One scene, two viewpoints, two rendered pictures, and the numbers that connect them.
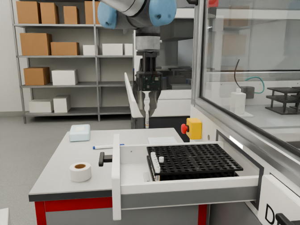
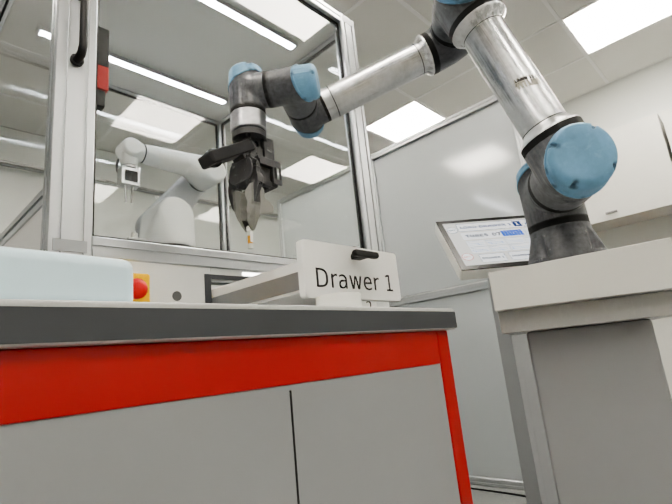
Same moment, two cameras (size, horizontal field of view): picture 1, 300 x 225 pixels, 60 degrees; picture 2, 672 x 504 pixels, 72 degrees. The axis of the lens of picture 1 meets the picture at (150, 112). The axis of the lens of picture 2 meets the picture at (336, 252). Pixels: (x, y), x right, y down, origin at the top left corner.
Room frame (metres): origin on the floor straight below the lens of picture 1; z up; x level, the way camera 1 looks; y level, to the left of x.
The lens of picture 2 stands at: (1.27, 0.78, 0.70)
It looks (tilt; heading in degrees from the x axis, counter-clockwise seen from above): 13 degrees up; 229
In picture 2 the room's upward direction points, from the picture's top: 6 degrees counter-clockwise
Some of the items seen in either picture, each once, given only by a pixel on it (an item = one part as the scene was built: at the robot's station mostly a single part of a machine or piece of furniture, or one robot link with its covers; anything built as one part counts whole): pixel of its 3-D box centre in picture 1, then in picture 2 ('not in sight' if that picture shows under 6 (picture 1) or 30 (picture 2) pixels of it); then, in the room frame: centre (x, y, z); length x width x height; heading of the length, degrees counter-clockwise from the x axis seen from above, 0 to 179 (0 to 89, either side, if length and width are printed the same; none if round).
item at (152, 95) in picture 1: (153, 104); (249, 212); (0.82, -0.01, 1.01); 0.06 x 0.03 x 0.09; 10
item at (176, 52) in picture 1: (190, 55); not in sight; (2.42, -0.37, 1.13); 1.78 x 1.14 x 0.45; 7
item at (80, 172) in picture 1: (80, 171); (339, 308); (0.81, 0.24, 0.78); 0.07 x 0.07 x 0.04
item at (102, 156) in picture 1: (106, 158); (361, 255); (0.64, 0.12, 0.91); 0.07 x 0.04 x 0.01; 7
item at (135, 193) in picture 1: (192, 168); (287, 295); (0.67, -0.12, 0.86); 0.40 x 0.26 x 0.06; 97
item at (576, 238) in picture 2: not in sight; (563, 246); (0.32, 0.38, 0.88); 0.15 x 0.15 x 0.10
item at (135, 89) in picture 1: (139, 89); (252, 182); (0.83, 0.03, 1.06); 0.05 x 0.02 x 0.09; 100
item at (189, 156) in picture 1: (189, 167); not in sight; (0.66, -0.11, 0.87); 0.22 x 0.18 x 0.06; 97
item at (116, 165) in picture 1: (116, 169); (353, 273); (0.64, 0.09, 0.87); 0.29 x 0.02 x 0.11; 7
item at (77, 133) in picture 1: (80, 132); (13, 287); (1.24, 0.35, 0.78); 0.15 x 0.10 x 0.04; 12
